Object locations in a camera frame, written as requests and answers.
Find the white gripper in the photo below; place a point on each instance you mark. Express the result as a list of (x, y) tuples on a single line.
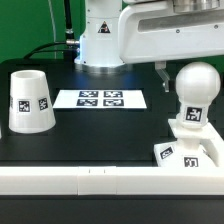
[(164, 30)]

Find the white lamp base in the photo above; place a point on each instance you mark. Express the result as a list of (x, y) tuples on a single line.
[(193, 148)]

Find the white lamp bulb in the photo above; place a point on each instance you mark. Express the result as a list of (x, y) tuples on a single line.
[(197, 85)]

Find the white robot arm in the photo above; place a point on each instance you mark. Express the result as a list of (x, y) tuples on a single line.
[(99, 50)]

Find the white lamp shade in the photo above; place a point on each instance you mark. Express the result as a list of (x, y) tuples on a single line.
[(30, 109)]

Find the paper sheet with markers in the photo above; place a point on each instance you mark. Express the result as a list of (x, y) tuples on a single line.
[(100, 99)]

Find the white fence wall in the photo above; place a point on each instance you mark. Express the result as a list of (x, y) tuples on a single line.
[(117, 180)]

